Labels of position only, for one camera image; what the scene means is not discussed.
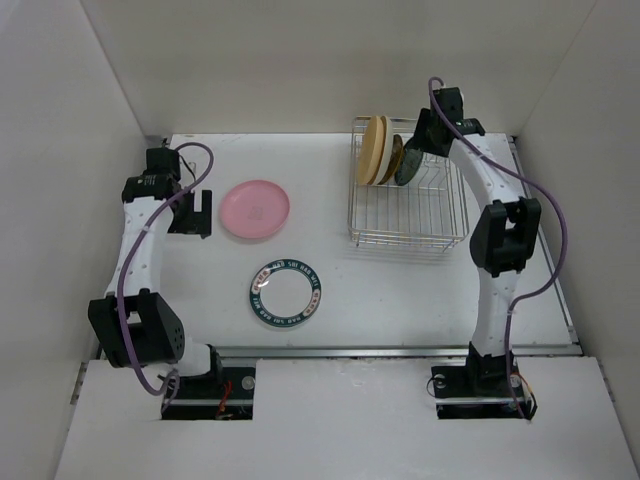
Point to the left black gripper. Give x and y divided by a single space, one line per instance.
194 222

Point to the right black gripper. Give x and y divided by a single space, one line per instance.
419 138

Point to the brown gold plate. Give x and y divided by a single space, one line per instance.
395 158

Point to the dark green plate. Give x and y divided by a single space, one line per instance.
410 163

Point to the pink plastic plate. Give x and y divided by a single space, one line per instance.
255 209

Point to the blue rimmed grey plate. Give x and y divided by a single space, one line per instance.
260 281

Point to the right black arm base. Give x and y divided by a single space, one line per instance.
456 398

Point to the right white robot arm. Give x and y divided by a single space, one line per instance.
502 241

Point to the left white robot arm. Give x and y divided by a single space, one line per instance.
133 323

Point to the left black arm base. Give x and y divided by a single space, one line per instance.
227 395

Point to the white plate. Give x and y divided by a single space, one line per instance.
387 150

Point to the tan yellow plate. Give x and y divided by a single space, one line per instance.
371 151

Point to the metal wire dish rack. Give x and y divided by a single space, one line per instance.
430 212

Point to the front aluminium rail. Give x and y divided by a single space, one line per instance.
359 352

